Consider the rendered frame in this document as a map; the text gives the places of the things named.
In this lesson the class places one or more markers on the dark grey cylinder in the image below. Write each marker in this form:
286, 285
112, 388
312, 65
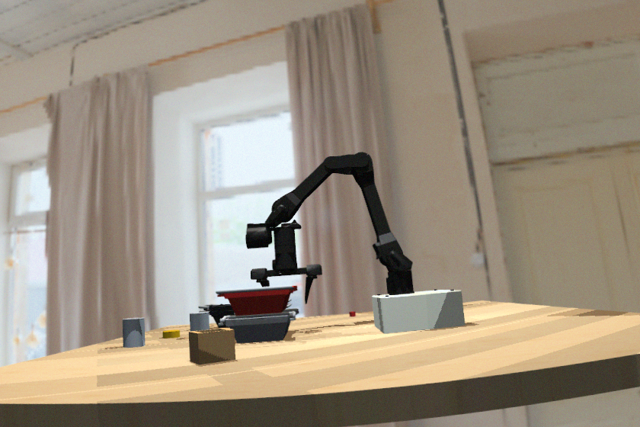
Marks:
199, 321
133, 332

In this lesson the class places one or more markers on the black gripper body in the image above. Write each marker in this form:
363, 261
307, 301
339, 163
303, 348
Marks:
285, 258

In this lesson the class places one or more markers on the yellow short cylinder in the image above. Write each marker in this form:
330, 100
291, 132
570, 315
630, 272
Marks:
171, 334

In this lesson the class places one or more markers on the brown cardboard box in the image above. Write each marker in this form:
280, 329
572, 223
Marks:
211, 346

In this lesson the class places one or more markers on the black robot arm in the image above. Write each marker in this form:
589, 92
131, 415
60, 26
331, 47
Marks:
360, 165

